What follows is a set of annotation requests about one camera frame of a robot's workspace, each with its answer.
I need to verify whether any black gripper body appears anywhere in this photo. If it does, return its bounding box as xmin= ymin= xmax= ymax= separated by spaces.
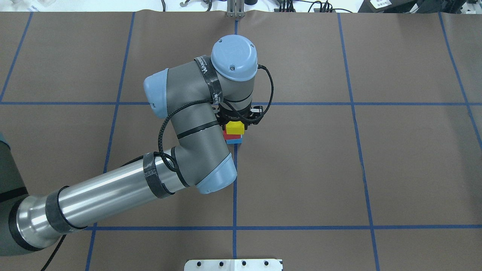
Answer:
xmin=217 ymin=104 xmax=264 ymax=131

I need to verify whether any yellow cube block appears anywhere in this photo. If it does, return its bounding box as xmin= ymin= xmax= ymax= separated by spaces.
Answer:
xmin=224 ymin=121 xmax=246 ymax=135

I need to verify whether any red cube block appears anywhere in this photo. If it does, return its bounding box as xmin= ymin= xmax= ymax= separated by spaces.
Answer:
xmin=223 ymin=130 xmax=243 ymax=140

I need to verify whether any blue cube block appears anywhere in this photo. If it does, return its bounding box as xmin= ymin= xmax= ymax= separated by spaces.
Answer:
xmin=226 ymin=138 xmax=243 ymax=145

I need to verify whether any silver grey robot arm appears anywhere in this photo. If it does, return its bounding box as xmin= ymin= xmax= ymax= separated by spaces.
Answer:
xmin=1 ymin=35 xmax=266 ymax=257

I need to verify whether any aluminium frame post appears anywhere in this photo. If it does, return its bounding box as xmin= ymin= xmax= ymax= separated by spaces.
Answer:
xmin=226 ymin=0 xmax=246 ymax=19

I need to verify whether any white pedestal column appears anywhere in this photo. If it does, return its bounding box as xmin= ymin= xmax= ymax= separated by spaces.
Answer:
xmin=184 ymin=259 xmax=284 ymax=271

